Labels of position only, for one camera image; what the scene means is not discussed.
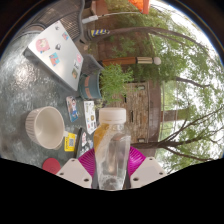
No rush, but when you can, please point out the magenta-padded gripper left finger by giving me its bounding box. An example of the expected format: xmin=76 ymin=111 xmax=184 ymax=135
xmin=56 ymin=148 xmax=98 ymax=190

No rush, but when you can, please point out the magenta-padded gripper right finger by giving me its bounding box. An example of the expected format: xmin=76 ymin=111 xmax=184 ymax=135
xmin=125 ymin=145 xmax=168 ymax=190

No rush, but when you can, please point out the clear bottle with white cap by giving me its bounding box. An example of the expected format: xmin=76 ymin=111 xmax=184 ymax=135
xmin=92 ymin=107 xmax=132 ymax=191

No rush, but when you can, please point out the flat round red coaster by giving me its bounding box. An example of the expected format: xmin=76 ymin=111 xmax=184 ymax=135
xmin=41 ymin=157 xmax=62 ymax=175

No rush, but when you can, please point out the yellow square card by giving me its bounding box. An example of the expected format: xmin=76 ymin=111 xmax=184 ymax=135
xmin=63 ymin=132 xmax=78 ymax=153

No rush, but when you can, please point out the large branching tree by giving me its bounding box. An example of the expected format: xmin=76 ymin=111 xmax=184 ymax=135
xmin=131 ymin=76 xmax=224 ymax=168

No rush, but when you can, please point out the white ribbed mug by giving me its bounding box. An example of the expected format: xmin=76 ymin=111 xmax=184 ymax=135
xmin=25 ymin=106 xmax=69 ymax=150

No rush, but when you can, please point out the small colourful picture card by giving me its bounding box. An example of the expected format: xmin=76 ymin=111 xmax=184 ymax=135
xmin=65 ymin=95 xmax=80 ymax=123

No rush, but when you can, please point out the green plant in blue pot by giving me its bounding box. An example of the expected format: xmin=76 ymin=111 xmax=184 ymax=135
xmin=78 ymin=63 xmax=134 ymax=106

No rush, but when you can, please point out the silver laptop with stickers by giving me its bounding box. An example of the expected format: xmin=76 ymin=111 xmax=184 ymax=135
xmin=23 ymin=20 xmax=85 ymax=93

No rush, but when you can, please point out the slender leaning tree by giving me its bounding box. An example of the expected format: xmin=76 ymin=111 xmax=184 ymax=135
xmin=96 ymin=13 xmax=224 ymax=78

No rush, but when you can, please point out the blue yellow striped bollard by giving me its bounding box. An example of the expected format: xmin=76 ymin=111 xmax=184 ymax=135
xmin=90 ymin=28 xmax=111 ymax=38

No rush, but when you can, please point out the white umbrella base weight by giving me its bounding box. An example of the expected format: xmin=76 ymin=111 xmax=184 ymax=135
xmin=81 ymin=14 xmax=99 ymax=25

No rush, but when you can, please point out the wooden bench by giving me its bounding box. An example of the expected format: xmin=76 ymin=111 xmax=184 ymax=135
xmin=89 ymin=0 xmax=111 ymax=16

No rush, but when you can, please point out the globe-topped wooden lamp post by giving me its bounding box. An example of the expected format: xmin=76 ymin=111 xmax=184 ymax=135
xmin=99 ymin=55 xmax=162 ymax=67

